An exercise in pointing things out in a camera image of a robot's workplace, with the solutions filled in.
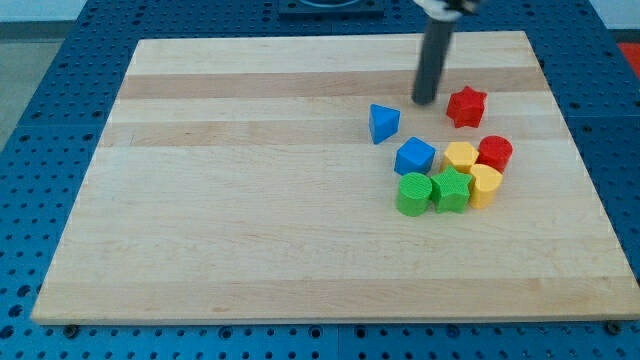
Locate wooden board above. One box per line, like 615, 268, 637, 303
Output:
31, 31, 639, 325

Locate blue triangle block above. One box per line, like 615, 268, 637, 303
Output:
369, 104, 401, 144

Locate green cylinder block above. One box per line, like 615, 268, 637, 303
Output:
396, 172, 433, 217

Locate blue cube block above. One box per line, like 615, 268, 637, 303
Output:
394, 137, 436, 175

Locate green star block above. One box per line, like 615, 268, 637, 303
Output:
431, 166, 472, 213

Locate yellow hexagon block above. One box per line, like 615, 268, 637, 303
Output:
440, 142, 479, 173

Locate red star block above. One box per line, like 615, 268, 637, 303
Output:
446, 86, 488, 128

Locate yellow heart block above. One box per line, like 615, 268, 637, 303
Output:
469, 164, 503, 209

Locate red cylinder block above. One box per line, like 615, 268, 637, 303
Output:
476, 135, 513, 173

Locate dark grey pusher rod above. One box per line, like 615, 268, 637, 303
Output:
412, 18, 456, 106

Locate white rod holder clamp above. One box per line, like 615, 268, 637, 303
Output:
413, 0, 484, 22

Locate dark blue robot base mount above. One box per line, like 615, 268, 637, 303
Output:
276, 0, 385, 18

